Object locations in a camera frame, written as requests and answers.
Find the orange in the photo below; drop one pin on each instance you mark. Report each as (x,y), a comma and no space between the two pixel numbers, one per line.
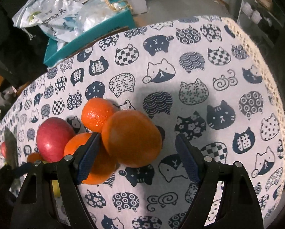
(103,166)
(131,138)
(34,157)

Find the cat pattern tablecloth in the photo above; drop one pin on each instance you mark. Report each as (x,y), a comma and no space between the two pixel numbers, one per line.
(201,77)

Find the grey clothes pile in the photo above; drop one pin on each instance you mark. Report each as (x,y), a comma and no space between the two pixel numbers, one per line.
(7,98)

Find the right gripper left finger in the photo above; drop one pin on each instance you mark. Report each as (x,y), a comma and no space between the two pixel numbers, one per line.
(35,204)

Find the teal plastic crate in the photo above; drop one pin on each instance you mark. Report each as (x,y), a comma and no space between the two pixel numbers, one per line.
(123,20)

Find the white rice bag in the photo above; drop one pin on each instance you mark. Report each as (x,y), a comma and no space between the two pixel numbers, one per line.
(58,19)

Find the dark red apple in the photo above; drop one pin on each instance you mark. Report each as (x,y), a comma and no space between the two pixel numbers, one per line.
(52,136)

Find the shoe rack with shoes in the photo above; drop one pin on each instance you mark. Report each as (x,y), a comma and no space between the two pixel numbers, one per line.
(262,20)

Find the yellow pear front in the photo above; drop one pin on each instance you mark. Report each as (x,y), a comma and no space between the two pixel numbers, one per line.
(56,188)

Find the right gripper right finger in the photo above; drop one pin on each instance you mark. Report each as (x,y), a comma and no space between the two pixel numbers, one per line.
(225,196)

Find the clear plastic bag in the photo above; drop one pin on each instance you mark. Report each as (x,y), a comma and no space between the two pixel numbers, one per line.
(94,12)

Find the small mandarin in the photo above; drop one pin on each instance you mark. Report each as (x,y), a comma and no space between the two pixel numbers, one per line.
(96,113)

